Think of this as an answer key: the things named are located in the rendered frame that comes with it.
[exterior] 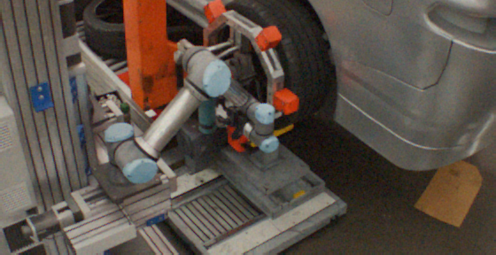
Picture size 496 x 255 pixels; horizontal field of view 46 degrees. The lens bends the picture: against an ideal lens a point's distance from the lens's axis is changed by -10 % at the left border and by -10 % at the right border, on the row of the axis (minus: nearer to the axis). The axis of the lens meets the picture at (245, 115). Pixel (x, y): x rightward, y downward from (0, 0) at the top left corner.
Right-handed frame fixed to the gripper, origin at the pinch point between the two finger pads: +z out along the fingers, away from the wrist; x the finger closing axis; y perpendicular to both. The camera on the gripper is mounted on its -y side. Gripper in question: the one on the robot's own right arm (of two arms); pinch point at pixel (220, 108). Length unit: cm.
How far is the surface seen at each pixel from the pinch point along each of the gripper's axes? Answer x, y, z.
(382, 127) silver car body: -42, 6, -57
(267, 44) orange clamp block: -20.7, 27.8, -5.2
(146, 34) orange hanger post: 6, 15, 55
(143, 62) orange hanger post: 8, -1, 55
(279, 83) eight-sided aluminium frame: -24.7, 8.4, -9.2
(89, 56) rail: 1, -44, 147
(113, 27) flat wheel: -20, -33, 152
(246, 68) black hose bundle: -11.4, 17.8, -2.7
